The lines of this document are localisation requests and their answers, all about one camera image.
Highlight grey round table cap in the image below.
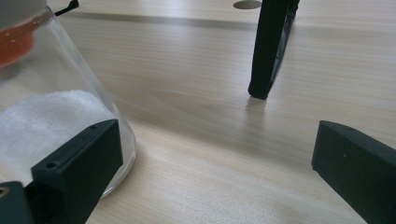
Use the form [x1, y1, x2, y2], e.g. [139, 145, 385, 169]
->
[233, 0, 262, 10]

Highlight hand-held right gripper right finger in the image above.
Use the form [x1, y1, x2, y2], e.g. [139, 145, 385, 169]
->
[311, 119, 396, 224]

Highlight white-lidded glass jar white powder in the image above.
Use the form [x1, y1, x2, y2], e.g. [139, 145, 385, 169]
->
[0, 0, 137, 199]

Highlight black shelf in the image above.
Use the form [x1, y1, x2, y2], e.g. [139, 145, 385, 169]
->
[247, 0, 302, 101]

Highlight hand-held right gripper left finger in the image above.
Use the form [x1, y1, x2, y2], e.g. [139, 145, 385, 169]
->
[31, 119, 124, 224]

